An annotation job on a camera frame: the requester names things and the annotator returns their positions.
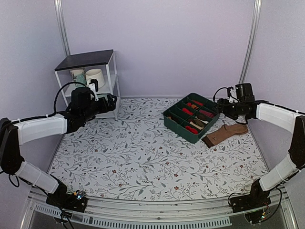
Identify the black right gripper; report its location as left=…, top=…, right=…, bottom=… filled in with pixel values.
left=213, top=98, right=245, bottom=120

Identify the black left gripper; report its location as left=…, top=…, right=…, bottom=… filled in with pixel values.
left=81, top=94, right=118, bottom=122

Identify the green divided organizer tray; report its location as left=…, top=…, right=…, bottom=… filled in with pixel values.
left=163, top=93, right=219, bottom=144

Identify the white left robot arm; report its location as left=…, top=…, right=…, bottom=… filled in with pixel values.
left=0, top=87, right=118, bottom=207

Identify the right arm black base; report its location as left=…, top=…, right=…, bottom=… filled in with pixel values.
left=228, top=179, right=280, bottom=213

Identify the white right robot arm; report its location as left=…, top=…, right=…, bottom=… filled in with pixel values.
left=213, top=83, right=305, bottom=208

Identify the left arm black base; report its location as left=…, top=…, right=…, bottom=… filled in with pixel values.
left=46, top=184, right=88, bottom=213

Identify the plain brown sock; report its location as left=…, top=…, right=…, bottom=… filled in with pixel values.
left=202, top=124, right=248, bottom=148

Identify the cream white mug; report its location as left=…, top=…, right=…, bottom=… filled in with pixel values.
left=85, top=68, right=105, bottom=88

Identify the white shelf black top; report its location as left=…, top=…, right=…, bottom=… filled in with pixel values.
left=54, top=50, right=121, bottom=120

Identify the brown cream rolled sock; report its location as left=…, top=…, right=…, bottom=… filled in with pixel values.
left=189, top=119, right=207, bottom=130

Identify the teal patterned mug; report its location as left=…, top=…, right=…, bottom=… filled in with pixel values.
left=70, top=68, right=87, bottom=85

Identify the red rolled sock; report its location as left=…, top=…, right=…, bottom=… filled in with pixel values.
left=182, top=108, right=193, bottom=115

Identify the floral patterned table mat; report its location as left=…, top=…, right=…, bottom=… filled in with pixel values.
left=49, top=98, right=268, bottom=201

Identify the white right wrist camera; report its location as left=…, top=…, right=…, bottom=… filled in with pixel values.
left=227, top=87, right=238, bottom=103

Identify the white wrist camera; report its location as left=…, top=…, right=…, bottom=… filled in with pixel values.
left=227, top=87, right=238, bottom=103
left=87, top=79, right=99, bottom=102

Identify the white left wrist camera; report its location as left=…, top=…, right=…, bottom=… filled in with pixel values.
left=87, top=79, right=99, bottom=102

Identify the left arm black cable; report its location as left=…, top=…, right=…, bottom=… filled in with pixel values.
left=46, top=82, right=86, bottom=117

